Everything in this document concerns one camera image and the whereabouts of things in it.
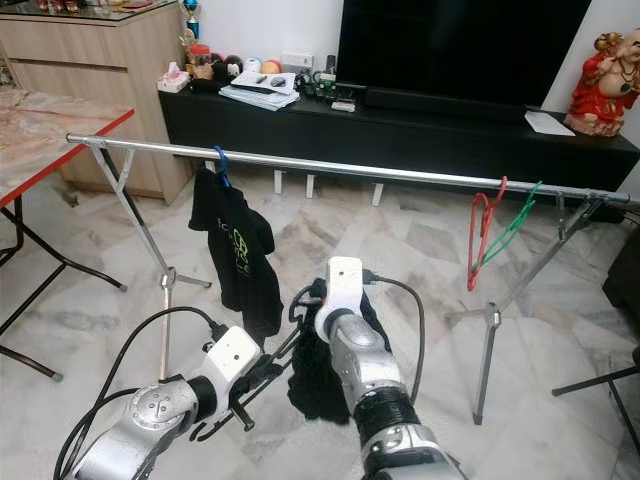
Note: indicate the black hanger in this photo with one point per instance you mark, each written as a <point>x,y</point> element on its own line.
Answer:
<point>280,345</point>

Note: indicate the black knit garment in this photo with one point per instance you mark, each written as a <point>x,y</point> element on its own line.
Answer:
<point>315,385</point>

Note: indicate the blue plastic hanger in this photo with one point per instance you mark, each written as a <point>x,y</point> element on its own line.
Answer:
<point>222,162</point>

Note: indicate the red plastic hanger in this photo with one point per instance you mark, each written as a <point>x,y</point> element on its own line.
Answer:
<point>475,258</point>

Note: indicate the green plastic hanger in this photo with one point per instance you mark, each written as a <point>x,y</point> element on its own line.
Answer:
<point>510,222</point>

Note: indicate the black T-shirt with green print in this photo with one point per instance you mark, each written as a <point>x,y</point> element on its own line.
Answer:
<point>240,260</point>

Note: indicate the silver metal clothes rack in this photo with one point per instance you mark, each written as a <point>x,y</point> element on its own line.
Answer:
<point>360,169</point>

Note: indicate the black television console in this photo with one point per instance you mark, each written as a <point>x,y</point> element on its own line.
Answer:
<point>410,150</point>

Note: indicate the stack of white papers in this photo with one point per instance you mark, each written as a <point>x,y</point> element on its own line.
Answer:
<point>260,92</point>

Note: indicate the pink tissue box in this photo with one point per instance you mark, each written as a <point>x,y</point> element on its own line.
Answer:
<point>173,80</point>

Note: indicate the red-lidded jar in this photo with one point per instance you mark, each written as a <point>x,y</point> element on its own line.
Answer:
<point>199,62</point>

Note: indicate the black flat television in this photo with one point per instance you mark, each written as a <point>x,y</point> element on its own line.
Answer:
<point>460,45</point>

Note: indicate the light wooden cabinet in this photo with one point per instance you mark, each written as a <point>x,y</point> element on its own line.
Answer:
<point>100,85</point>

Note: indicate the white paper sheet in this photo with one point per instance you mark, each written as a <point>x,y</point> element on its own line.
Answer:
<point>550,123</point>

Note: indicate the gold and blue trophy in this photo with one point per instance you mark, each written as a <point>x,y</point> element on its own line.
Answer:
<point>191,18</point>

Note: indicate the marble table with red edge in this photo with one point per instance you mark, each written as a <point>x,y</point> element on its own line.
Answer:
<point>50,135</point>

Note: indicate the red laughing Buddha statue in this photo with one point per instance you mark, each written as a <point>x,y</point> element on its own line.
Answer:
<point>600,95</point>

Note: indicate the white wall socket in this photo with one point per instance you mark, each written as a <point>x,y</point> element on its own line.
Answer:
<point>298,59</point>

